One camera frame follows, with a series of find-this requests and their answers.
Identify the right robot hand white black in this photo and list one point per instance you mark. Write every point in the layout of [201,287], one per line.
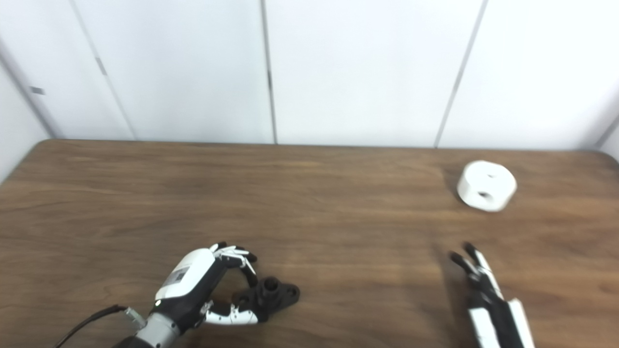
[493,314]

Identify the round white plastic piece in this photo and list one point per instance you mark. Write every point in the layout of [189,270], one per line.
[486,186]

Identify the black plastic holder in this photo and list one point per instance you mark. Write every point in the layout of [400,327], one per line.
[271,295]

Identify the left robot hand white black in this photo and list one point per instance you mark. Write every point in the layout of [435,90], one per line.
[188,285]

